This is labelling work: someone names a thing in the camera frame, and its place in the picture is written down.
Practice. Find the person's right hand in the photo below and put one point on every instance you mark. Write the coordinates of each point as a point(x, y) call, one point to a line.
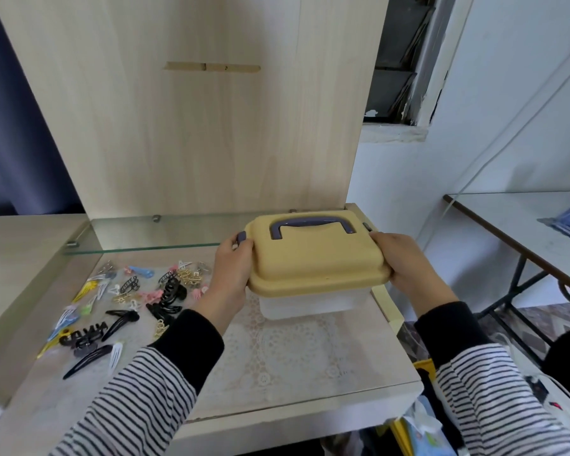
point(411, 270)

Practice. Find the person's left hand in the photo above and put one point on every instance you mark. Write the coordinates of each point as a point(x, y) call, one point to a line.
point(228, 280)

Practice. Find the person's left thumb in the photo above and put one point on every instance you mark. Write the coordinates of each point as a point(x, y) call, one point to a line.
point(229, 244)

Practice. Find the person's right thumb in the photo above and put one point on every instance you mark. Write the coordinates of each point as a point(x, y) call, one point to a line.
point(389, 239)

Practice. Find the yellow lidded storage box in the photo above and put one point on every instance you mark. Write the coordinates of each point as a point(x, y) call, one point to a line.
point(313, 256)

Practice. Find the person's left forearm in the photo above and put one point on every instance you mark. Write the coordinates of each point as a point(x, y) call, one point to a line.
point(147, 389)

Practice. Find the person's right forearm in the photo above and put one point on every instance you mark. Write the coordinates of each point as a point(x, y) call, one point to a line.
point(484, 389)

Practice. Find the glass shelf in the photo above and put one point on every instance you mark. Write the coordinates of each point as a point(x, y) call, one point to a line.
point(171, 232)

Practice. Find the pile of assorted hair clips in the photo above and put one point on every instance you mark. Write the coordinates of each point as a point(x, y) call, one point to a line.
point(123, 308)

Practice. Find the white folding table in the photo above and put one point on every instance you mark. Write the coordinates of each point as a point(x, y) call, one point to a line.
point(517, 223)

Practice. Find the light wood dressing desk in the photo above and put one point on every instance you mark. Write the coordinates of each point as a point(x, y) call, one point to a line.
point(171, 128)

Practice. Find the white lace table mat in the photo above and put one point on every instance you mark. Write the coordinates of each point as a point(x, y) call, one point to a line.
point(294, 360)

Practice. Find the blue and white packet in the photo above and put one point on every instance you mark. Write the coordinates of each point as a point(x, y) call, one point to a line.
point(425, 434)

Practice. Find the black bag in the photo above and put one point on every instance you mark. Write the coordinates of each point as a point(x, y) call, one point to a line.
point(567, 360)

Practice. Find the white printed bag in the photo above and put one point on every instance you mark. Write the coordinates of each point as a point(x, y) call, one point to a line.
point(551, 398)

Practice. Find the dark blue curtain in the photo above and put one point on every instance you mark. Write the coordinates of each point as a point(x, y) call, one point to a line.
point(14, 128)

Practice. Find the window with white frame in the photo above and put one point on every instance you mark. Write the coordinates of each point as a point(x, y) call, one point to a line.
point(399, 56)

